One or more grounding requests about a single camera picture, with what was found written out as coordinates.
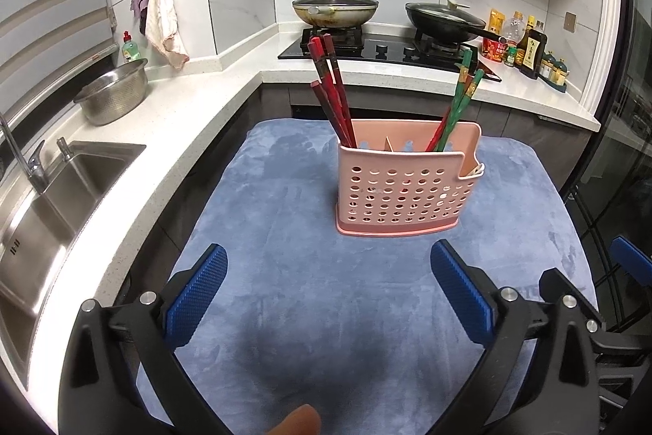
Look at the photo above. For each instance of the maroon chopstick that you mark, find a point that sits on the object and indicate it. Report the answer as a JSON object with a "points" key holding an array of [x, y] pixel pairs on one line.
{"points": [[326, 101], [318, 96]]}

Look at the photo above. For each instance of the beige wok with glass lid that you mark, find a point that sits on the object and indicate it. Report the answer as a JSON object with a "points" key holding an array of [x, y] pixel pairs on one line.
{"points": [[336, 9]]}

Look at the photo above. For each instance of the black gas stove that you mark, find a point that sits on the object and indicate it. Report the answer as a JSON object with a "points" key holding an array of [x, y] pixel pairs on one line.
{"points": [[387, 53]]}

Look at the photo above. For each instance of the dark soy sauce bottle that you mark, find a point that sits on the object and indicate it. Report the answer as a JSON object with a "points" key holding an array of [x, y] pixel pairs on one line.
{"points": [[531, 55]]}

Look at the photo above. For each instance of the yellow-capped bottle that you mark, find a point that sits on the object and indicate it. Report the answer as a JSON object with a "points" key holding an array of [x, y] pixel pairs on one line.
{"points": [[531, 25]]}

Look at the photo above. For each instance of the stainless steel sink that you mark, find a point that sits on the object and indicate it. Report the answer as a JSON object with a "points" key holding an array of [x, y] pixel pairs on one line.
{"points": [[51, 211]]}

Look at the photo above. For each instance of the red food cup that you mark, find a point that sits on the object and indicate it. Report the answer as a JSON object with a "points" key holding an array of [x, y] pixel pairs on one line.
{"points": [[493, 50]]}

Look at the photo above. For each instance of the blue plush table cloth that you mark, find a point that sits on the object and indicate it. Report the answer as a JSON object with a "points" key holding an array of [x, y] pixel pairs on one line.
{"points": [[285, 211]]}

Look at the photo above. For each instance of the pink perforated utensil holder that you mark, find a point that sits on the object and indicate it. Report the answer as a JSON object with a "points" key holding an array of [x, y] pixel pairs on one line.
{"points": [[407, 195]]}

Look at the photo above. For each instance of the small green-capped bottle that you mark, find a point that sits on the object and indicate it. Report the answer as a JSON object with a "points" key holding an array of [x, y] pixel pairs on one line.
{"points": [[511, 56]]}

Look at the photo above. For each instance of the stainless steel colander bowl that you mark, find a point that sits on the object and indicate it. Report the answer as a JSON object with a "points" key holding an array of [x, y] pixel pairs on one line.
{"points": [[112, 98]]}

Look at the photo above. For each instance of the gold metal spoon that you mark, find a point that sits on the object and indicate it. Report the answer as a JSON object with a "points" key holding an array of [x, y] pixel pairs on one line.
{"points": [[390, 144]]}

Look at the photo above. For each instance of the purple-red chopstick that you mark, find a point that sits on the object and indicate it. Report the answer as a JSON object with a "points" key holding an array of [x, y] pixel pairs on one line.
{"points": [[479, 75]]}

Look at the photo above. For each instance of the person's left hand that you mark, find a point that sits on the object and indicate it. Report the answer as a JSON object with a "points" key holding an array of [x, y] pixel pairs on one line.
{"points": [[298, 422]]}

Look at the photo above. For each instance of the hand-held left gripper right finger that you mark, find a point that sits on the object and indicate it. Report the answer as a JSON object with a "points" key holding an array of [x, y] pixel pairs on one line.
{"points": [[461, 292]]}

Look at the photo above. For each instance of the condiment jar set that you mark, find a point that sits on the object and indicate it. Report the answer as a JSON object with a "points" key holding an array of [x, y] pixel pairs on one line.
{"points": [[554, 73]]}

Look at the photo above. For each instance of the glass sliding door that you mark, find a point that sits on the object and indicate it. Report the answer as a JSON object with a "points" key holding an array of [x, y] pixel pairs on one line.
{"points": [[626, 109]]}

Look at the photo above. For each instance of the black frying pan with lid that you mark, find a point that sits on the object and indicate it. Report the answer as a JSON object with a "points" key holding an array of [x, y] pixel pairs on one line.
{"points": [[443, 25]]}

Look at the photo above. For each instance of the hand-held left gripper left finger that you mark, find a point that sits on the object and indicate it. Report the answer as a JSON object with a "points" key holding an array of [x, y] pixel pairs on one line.
{"points": [[196, 297]]}

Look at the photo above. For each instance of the sink soap pump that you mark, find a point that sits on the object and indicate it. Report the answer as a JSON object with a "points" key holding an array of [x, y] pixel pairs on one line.
{"points": [[63, 148]]}

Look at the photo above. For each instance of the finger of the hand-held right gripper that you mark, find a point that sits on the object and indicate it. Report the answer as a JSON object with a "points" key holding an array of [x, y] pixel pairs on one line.
{"points": [[586, 307], [634, 261]]}

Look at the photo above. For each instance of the yellow seasoning packet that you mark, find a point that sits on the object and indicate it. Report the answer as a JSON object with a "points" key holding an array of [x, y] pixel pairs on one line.
{"points": [[495, 21]]}

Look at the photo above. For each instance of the clear plastic bottle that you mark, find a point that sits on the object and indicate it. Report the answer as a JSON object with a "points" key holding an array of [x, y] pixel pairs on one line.
{"points": [[513, 30]]}

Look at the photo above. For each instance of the white hanging towel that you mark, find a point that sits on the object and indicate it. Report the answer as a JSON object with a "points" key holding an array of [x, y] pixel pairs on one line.
{"points": [[163, 7]]}

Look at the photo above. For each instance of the chrome faucet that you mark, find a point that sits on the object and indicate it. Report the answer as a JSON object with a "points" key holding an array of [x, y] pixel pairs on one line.
{"points": [[35, 170]]}

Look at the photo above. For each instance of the bronze wall socket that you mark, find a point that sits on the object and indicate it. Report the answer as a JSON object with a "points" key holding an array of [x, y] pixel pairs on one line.
{"points": [[570, 21]]}

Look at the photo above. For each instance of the green dish soap bottle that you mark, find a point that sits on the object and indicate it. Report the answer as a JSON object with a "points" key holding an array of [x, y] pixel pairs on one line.
{"points": [[131, 50]]}

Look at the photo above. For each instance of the dark red chopstick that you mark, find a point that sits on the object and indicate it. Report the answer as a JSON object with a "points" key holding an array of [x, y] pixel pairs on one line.
{"points": [[328, 47]]}

